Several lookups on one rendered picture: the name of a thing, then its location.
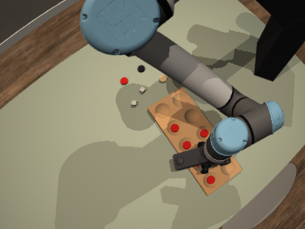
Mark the tan round disc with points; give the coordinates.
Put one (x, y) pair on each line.
(162, 79)

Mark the tan tray with round pockets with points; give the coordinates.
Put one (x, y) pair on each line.
(179, 108)

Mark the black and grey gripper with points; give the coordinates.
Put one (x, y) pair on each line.
(210, 164)

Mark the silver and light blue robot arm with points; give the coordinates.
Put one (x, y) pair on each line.
(119, 27)

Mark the black disc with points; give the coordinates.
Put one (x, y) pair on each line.
(141, 68)

